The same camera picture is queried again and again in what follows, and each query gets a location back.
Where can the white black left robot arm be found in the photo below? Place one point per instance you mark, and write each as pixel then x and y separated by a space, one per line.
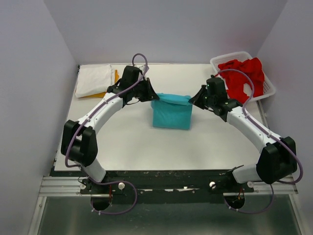
pixel 79 142

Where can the red t shirt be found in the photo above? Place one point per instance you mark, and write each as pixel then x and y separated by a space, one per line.
pixel 235 81

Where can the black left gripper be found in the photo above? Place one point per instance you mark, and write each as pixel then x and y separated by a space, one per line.
pixel 150 95

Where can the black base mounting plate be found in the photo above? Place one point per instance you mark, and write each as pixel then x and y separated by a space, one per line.
pixel 164 186

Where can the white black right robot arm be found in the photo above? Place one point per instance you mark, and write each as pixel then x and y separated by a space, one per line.
pixel 276 159

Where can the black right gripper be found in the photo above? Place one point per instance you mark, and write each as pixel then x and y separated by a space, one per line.
pixel 196 100

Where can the aluminium frame rail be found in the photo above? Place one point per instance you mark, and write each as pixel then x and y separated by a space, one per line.
pixel 62 210

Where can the teal t shirt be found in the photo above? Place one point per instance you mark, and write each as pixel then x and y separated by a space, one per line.
pixel 172 111

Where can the white plastic basket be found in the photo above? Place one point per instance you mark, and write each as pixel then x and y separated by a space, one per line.
pixel 268 87

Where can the folded white t shirt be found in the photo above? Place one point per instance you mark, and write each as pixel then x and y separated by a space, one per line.
pixel 93 80

